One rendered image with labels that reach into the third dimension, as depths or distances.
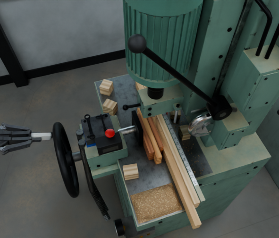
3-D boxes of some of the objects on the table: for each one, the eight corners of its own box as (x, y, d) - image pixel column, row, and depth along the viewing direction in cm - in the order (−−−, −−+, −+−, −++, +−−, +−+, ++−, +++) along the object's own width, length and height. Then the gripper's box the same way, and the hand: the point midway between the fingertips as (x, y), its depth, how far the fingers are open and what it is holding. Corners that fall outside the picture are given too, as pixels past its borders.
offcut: (114, 88, 111) (113, 81, 108) (109, 96, 109) (108, 89, 105) (105, 85, 112) (103, 79, 109) (100, 93, 110) (99, 86, 106)
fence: (139, 71, 116) (139, 61, 112) (142, 70, 117) (142, 61, 112) (197, 207, 84) (200, 201, 80) (202, 205, 85) (206, 199, 80)
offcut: (113, 116, 103) (112, 109, 100) (103, 112, 104) (102, 105, 101) (118, 109, 105) (117, 102, 102) (108, 105, 106) (106, 98, 103)
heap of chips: (130, 195, 86) (129, 191, 83) (171, 182, 89) (173, 178, 86) (138, 224, 81) (138, 220, 78) (182, 209, 84) (183, 206, 81)
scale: (143, 70, 109) (143, 70, 109) (146, 69, 109) (146, 69, 109) (194, 185, 82) (194, 185, 82) (198, 184, 83) (198, 184, 83)
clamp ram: (115, 129, 100) (114, 114, 92) (135, 124, 101) (135, 109, 93) (122, 150, 95) (121, 137, 87) (143, 144, 96) (143, 131, 89)
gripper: (-23, 149, 89) (54, 144, 99) (-22, 117, 96) (50, 116, 106) (-21, 161, 94) (52, 155, 104) (-20, 130, 101) (48, 128, 111)
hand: (41, 136), depth 104 cm, fingers closed
